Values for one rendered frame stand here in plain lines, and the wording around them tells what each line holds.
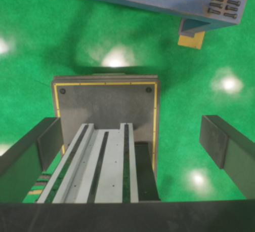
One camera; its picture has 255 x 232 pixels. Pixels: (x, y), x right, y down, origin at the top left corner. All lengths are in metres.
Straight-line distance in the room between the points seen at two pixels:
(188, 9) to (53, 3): 1.02
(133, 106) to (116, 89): 0.15
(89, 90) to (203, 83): 0.92
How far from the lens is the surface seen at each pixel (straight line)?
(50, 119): 0.16
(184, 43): 1.55
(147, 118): 1.25
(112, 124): 1.26
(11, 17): 1.72
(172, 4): 0.88
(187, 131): 1.72
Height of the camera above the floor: 1.48
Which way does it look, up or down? 73 degrees down
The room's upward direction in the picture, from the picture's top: 179 degrees clockwise
